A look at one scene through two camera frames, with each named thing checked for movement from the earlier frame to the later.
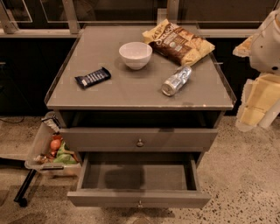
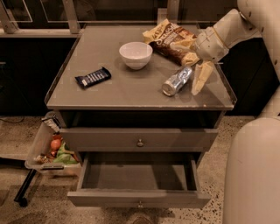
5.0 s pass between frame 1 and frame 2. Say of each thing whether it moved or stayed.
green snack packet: stayed
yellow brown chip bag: stayed
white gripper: moved
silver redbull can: stayed
